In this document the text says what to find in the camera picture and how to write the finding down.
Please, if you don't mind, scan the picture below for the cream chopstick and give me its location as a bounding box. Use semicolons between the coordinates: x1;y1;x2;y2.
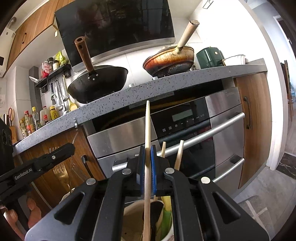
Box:
174;140;185;170
161;141;166;158

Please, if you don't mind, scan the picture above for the wooden chopstick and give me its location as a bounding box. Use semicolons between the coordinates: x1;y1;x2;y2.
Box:
142;101;151;241

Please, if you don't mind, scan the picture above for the gold fork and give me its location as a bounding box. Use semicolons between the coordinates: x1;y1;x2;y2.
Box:
49;148;72;195

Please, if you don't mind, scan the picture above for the yellow tulip plastic utensil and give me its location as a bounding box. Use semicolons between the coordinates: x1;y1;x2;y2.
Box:
161;196;172;240

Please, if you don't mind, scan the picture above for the person's left hand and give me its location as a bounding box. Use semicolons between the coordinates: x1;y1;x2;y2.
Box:
1;194;42;240

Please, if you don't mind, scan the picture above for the black spoon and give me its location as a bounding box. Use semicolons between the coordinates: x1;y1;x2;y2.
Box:
150;200;164;241

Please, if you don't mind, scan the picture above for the wooden cabinet door left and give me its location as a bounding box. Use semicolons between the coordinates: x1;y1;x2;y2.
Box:
14;127;105;216

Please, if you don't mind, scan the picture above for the wooden cabinet door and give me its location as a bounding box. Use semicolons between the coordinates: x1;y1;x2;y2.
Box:
234;73;272;188
14;127;105;216

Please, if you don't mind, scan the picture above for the white ceramic utensil holder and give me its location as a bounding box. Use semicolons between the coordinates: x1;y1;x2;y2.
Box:
60;187;175;241

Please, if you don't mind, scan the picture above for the stainless steel oven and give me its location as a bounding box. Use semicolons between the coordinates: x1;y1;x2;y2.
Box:
87;87;244;195

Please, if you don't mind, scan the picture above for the yellow oil bottle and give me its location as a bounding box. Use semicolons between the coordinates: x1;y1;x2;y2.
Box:
49;105;59;120

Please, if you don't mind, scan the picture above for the grey plaid tablecloth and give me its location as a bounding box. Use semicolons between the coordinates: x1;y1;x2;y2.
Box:
238;195;275;240

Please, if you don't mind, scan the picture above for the rusty frying pan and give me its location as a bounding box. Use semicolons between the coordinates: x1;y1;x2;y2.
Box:
143;20;200;78

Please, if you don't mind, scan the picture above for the wooden cabinet door right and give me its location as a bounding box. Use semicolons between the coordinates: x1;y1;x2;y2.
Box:
234;73;272;188

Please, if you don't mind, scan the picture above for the green air fryer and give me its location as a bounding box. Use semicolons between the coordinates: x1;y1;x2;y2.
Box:
196;47;224;69

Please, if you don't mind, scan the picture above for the wooden chair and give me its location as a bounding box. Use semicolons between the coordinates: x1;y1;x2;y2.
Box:
280;60;293;122

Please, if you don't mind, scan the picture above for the black range hood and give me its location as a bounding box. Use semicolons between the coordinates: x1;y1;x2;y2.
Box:
55;1;176;72

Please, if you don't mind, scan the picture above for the black wall shelf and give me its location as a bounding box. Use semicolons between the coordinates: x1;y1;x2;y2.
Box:
35;63;72;88

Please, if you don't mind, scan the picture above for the black wok wooden handle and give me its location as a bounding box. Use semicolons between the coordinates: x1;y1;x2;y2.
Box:
67;36;128;104

